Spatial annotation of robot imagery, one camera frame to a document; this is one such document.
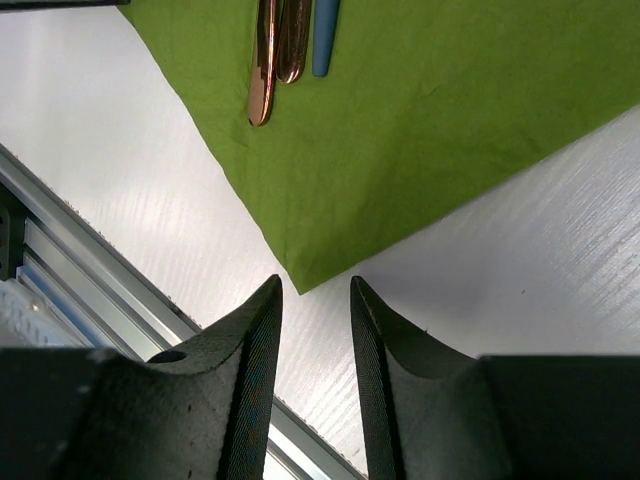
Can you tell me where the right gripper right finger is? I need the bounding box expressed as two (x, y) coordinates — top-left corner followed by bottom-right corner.
(350, 276), (639, 479)

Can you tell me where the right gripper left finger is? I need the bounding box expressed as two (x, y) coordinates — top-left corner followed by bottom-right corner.
(1, 276), (283, 479)

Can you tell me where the green paper napkin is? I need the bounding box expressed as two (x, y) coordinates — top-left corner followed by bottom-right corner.
(122, 1), (639, 293)

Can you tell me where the copper fork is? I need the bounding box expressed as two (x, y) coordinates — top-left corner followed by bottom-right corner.
(276, 0), (313, 84)

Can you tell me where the aluminium front rail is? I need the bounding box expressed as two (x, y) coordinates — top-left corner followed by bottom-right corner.
(0, 144), (366, 480)

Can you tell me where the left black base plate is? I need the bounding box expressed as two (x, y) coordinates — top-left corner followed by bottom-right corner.
(1, 186), (13, 281)

